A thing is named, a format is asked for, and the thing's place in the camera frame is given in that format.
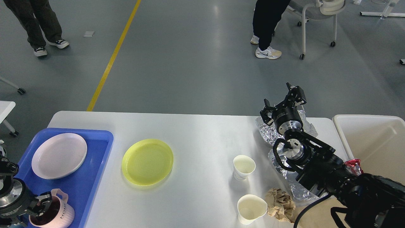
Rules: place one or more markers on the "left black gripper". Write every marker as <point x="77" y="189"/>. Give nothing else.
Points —
<point x="17" y="200"/>

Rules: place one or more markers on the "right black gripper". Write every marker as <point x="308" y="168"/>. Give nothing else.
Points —
<point x="287" y="117"/>

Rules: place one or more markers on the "pink mug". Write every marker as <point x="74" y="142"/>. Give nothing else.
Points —
<point x="59" y="215"/>

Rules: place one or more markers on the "yellow plastic plate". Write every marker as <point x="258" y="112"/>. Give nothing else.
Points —
<point x="147" y="162"/>

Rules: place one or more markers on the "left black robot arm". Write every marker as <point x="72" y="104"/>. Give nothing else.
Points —
<point x="9" y="169"/>

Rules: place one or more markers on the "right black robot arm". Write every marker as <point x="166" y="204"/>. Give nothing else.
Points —
<point x="369" y="201"/>

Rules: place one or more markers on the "crumpled aluminium foil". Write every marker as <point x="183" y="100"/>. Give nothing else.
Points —
<point x="269" y="135"/>

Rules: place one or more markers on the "blue plastic tray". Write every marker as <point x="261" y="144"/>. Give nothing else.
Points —
<point x="81" y="186"/>

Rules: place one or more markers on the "pink plate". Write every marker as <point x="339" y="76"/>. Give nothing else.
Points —
<point x="59" y="156"/>

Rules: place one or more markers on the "upper white paper cup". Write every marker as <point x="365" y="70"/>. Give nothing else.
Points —
<point x="243" y="167"/>

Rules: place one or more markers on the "white paper cup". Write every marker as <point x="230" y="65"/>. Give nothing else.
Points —
<point x="249" y="208"/>
<point x="243" y="167"/>

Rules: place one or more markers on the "red crumpled wrapper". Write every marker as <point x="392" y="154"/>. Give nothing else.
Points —
<point x="354" y="166"/>

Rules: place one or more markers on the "person in black trousers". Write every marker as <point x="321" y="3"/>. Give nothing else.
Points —
<point x="267" y="14"/>

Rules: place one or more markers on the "crumpled brown paper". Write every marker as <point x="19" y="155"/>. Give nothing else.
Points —
<point x="280" y="205"/>

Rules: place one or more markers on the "white side table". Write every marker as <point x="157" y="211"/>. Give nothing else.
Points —
<point x="5" y="108"/>

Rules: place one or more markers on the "white plastic bin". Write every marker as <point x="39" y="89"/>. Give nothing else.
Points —
<point x="377" y="140"/>

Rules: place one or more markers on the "white wheeled chair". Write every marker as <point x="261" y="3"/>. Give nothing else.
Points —
<point x="316" y="10"/>

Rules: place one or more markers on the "lower white paper cup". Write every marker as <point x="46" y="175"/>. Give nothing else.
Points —
<point x="249" y="208"/>

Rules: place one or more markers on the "person in dark trousers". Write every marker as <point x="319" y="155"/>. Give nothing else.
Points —
<point x="40" y="23"/>

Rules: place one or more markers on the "white table frame base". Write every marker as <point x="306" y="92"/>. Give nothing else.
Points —
<point x="387" y="11"/>

